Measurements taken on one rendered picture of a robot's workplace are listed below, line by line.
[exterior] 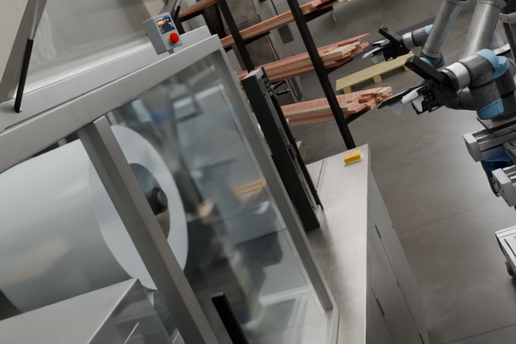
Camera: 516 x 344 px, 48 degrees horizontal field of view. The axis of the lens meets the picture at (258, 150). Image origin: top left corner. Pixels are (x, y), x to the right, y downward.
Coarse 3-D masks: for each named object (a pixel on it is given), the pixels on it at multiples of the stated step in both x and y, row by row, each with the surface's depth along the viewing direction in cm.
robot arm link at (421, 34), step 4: (420, 28) 258; (424, 28) 255; (428, 28) 254; (412, 32) 259; (416, 32) 257; (420, 32) 256; (424, 32) 255; (428, 32) 253; (412, 36) 258; (416, 36) 257; (420, 36) 256; (424, 36) 255; (412, 40) 258; (416, 40) 257; (420, 40) 256; (424, 40) 256; (416, 44) 259; (420, 44) 258; (424, 44) 256
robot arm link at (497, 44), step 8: (472, 0) 239; (472, 8) 242; (496, 32) 239; (496, 40) 240; (504, 40) 241; (488, 48) 243; (496, 48) 241; (504, 48) 240; (504, 56) 240; (512, 56) 241
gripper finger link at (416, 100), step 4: (412, 92) 154; (416, 92) 154; (404, 96) 154; (408, 96) 153; (412, 96) 154; (416, 96) 154; (420, 96) 157; (404, 100) 153; (408, 100) 153; (412, 100) 154; (416, 100) 155; (420, 100) 156; (416, 104) 154; (420, 104) 156; (416, 108) 155; (420, 108) 155
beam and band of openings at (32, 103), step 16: (192, 32) 282; (208, 32) 306; (176, 48) 255; (112, 64) 194; (128, 64) 206; (144, 64) 218; (64, 80) 165; (80, 80) 172; (96, 80) 181; (32, 96) 148; (48, 96) 155; (64, 96) 162; (0, 112) 135; (32, 112) 146; (0, 128) 133
